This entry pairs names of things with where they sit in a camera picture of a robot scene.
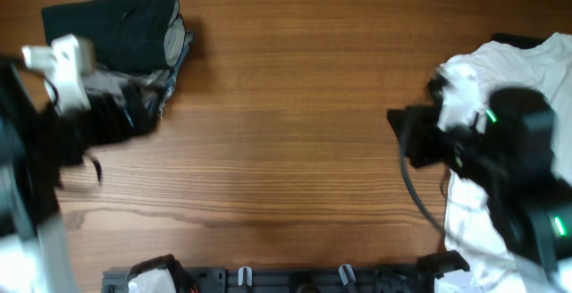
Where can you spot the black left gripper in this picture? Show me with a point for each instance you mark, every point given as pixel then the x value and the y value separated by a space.
pixel 115 127

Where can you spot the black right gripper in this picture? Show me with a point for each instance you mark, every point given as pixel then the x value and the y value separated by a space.
pixel 419 124

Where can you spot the black shorts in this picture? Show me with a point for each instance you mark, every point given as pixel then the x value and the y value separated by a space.
pixel 95 20

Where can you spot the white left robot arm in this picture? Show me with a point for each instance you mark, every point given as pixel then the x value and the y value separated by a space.
pixel 35 145

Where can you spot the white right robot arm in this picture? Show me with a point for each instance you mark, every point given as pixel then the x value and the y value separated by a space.
pixel 510 160

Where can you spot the folded grey garment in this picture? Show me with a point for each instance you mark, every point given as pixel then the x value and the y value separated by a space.
pixel 134 78

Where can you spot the folded blue denim jeans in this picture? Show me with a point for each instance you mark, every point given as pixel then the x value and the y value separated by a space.
pixel 174 72

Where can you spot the white t-shirt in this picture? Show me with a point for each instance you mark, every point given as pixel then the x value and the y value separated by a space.
pixel 469 81

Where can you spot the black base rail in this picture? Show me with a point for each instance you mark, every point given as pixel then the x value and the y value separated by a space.
pixel 422 276

